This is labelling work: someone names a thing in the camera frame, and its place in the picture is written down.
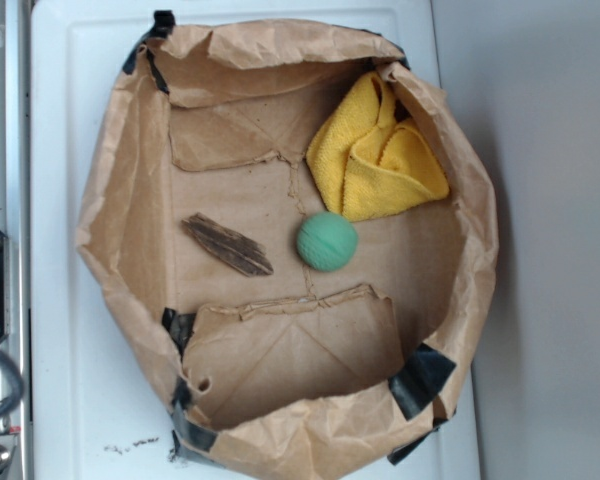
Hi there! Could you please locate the grey braided cable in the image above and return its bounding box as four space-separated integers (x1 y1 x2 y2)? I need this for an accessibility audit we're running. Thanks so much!
0 341 26 426

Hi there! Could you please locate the brown paper bag tray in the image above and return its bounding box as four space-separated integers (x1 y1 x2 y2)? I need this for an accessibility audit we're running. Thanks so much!
76 13 499 479

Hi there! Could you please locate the brown wood piece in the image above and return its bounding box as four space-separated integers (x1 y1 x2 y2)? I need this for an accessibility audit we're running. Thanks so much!
181 213 274 277

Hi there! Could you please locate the green ball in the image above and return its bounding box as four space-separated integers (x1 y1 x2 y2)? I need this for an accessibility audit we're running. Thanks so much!
296 212 359 272

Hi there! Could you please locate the yellow cloth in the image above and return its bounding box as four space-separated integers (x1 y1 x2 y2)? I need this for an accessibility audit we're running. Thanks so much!
306 72 450 222

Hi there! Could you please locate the aluminium frame rail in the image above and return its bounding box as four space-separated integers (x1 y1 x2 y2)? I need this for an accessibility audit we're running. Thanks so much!
0 1 33 479

